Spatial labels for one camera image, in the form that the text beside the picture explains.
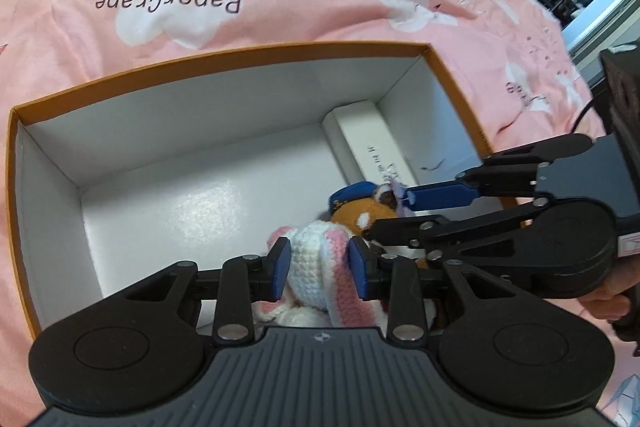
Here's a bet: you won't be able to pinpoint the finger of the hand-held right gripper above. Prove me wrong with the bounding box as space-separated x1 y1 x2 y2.
367 199 546 268
397 133 598 212

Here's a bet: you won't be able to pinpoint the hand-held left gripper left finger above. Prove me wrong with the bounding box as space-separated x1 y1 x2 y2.
122 237 292 343

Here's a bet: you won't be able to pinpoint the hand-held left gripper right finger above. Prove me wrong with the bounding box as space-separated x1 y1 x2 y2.
348 237 521 343

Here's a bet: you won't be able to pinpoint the white pink crochet bunny doll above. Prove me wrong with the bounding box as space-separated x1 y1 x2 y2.
250 219 396 330

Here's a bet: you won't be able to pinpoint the brown bear doll blue clothes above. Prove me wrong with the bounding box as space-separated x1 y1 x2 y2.
327 181 443 273

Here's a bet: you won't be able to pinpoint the long white box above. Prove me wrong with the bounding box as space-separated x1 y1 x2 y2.
321 101 418 190

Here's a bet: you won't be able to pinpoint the orange cardboard box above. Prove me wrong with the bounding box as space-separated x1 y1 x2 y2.
7 41 518 340

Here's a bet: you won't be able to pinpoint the person's right hand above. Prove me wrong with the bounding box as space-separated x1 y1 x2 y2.
579 278 633 323

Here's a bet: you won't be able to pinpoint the right hand-held gripper cable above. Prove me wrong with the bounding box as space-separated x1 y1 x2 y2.
570 94 603 138

